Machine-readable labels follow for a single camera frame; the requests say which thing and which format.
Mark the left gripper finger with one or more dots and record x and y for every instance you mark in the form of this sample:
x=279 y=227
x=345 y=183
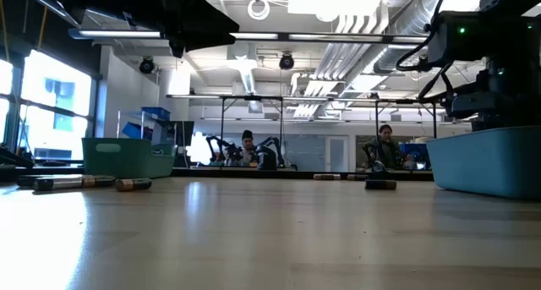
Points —
x=203 y=23

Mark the blue plastic bin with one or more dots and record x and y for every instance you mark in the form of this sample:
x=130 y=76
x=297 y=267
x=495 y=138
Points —
x=486 y=163

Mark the silver and black AA battery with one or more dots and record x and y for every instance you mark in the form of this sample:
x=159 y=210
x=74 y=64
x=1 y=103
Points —
x=380 y=184
x=63 y=183

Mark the green plastic bin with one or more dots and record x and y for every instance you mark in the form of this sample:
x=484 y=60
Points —
x=127 y=161

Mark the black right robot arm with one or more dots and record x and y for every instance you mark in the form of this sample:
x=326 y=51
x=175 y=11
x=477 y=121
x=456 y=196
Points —
x=460 y=40

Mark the background black robot arm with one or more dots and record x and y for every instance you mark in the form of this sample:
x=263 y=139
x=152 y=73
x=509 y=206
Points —
x=277 y=142
x=211 y=148

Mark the blue storage bin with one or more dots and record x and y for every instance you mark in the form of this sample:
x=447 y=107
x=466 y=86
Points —
x=156 y=113
x=132 y=130
x=416 y=149

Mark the long linear ceiling light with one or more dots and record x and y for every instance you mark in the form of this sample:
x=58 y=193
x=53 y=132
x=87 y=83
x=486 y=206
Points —
x=313 y=37

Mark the black monitor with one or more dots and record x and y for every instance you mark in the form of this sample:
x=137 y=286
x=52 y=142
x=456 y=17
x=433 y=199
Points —
x=186 y=133

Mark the large bright window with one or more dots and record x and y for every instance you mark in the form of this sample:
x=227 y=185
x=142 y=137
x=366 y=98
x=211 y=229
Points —
x=55 y=91

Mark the person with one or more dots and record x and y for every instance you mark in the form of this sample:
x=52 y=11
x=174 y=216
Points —
x=248 y=148
x=384 y=148

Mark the white ceiling light panel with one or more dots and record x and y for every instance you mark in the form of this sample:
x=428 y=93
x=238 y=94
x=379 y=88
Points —
x=334 y=4

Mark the small grey rounded object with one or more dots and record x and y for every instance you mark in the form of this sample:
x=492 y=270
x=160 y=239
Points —
x=379 y=167

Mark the black cylindrical device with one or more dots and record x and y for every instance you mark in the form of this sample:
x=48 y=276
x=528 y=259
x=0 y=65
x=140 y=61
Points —
x=266 y=160

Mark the pale grey door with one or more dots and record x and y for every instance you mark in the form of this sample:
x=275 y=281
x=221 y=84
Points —
x=337 y=154

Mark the small AA battery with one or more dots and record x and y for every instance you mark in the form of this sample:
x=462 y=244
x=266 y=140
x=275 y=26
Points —
x=29 y=179

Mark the white hanging duct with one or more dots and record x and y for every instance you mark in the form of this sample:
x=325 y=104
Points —
x=247 y=76

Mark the black metal rig frame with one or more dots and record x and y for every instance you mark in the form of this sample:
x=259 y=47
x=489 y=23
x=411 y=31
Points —
x=253 y=98

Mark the silver ventilation duct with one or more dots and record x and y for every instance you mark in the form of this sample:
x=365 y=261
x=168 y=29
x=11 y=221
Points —
x=406 y=23

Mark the black aluminium table frame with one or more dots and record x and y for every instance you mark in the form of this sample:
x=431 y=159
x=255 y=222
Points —
x=253 y=173

